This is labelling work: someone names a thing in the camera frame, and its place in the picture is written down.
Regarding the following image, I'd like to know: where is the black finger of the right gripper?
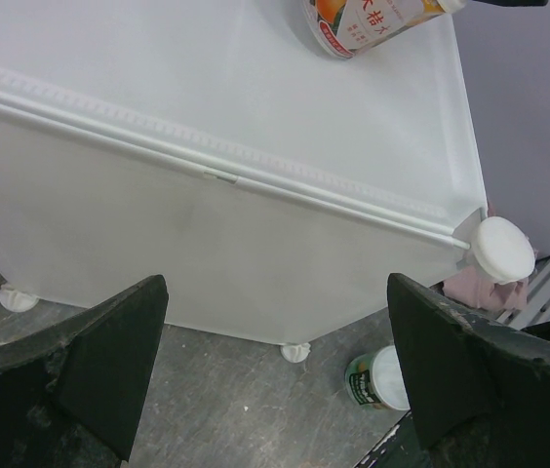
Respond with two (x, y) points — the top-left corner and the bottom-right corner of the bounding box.
(473, 0), (548, 7)

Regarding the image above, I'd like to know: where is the aluminium frame rail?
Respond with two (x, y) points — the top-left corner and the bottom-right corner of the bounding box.
(496, 255), (550, 330)

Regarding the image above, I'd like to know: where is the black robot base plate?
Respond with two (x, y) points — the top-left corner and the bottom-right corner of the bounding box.
(356, 411), (432, 468)

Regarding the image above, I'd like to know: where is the yellow labelled can white lid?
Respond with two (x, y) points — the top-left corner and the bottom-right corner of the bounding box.
(302, 0), (467, 59)

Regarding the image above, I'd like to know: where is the white plastic cube cabinet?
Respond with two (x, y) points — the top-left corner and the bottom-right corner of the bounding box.
(0, 0), (537, 363)

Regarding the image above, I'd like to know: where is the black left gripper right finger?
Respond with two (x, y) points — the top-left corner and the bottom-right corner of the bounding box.
(387, 273), (550, 467)

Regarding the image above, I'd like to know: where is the mauve pink cloth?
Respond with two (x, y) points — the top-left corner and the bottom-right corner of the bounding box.
(442, 266), (529, 313)

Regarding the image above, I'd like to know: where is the green labelled can white lid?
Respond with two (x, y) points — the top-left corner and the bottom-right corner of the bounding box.
(344, 345), (411, 411)

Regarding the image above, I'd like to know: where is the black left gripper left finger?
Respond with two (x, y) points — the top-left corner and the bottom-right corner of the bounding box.
(0, 275), (168, 467)

